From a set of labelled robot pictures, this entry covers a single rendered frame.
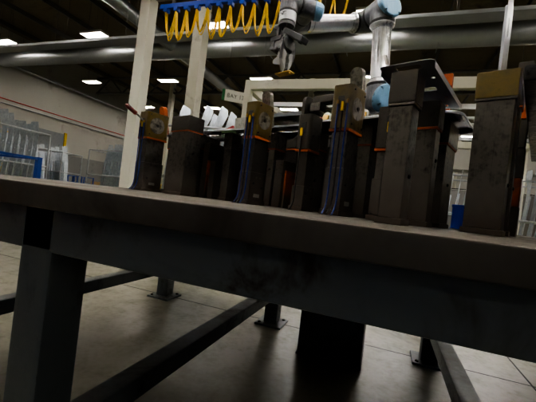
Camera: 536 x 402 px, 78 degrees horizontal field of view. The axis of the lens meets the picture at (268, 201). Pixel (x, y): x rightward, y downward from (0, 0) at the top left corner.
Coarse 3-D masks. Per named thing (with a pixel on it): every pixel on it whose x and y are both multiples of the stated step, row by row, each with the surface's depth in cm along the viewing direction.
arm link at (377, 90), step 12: (384, 0) 150; (396, 0) 153; (372, 12) 156; (384, 12) 151; (396, 12) 152; (372, 24) 156; (384, 24) 153; (372, 36) 158; (384, 36) 154; (372, 48) 157; (384, 48) 154; (372, 60) 157; (384, 60) 154; (372, 72) 156; (372, 84) 154; (384, 84) 151; (372, 96) 153; (384, 96) 152; (372, 108) 157
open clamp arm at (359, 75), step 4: (356, 68) 92; (360, 68) 92; (352, 72) 93; (356, 72) 92; (360, 72) 92; (364, 72) 92; (352, 76) 93; (356, 76) 92; (360, 76) 92; (364, 76) 92; (352, 80) 93; (356, 80) 93; (360, 80) 92; (364, 80) 92; (356, 84) 93; (360, 84) 92; (364, 84) 93; (360, 88) 92; (364, 88) 93; (364, 112) 94; (364, 116) 94
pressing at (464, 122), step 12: (324, 120) 105; (372, 120) 101; (456, 120) 92; (468, 120) 88; (204, 132) 153; (216, 132) 150; (228, 132) 147; (240, 132) 143; (288, 132) 132; (324, 132) 124; (468, 132) 98
